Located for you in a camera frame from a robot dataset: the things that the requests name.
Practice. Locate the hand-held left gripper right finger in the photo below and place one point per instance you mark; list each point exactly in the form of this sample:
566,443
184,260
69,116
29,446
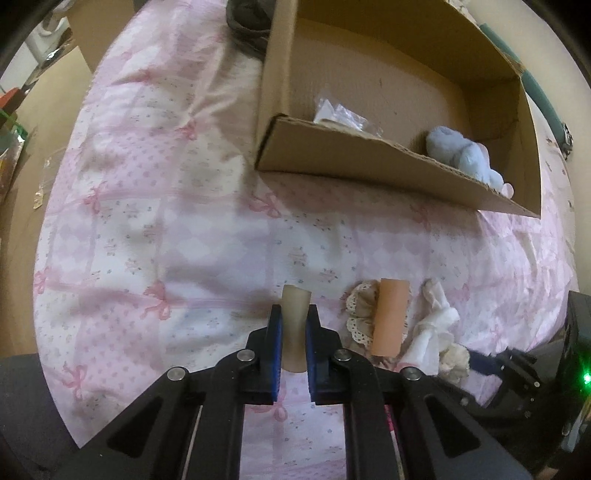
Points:
313,355

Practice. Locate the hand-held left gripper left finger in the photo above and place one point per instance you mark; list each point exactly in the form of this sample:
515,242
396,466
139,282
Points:
276,350

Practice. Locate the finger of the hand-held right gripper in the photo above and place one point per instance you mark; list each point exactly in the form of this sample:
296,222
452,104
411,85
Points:
485,362

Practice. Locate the beige foam roll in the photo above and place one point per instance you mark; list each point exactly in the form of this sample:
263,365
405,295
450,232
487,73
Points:
294,323

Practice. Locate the white cloth doll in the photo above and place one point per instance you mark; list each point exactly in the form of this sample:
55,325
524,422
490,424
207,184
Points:
431,332

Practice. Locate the lace trimmed beige cloth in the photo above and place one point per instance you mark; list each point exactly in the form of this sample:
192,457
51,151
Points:
360,314

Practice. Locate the light blue plush toy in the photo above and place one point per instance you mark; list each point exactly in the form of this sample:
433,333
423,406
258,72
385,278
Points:
464,154

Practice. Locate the cardboard box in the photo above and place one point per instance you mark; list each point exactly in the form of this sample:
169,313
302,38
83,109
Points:
397,92

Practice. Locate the pink printed bed sheet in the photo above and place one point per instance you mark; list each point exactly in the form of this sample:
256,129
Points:
184,230

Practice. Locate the clear plastic bag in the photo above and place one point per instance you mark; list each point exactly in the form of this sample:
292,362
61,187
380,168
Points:
344,116

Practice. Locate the clear plastic wrapper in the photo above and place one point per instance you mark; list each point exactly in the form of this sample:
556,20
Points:
46,180

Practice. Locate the teal headboard edge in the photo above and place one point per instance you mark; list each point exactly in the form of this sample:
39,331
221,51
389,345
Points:
526,74

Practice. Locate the dark grey cloth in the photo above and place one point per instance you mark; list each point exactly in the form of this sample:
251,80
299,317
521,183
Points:
247,25

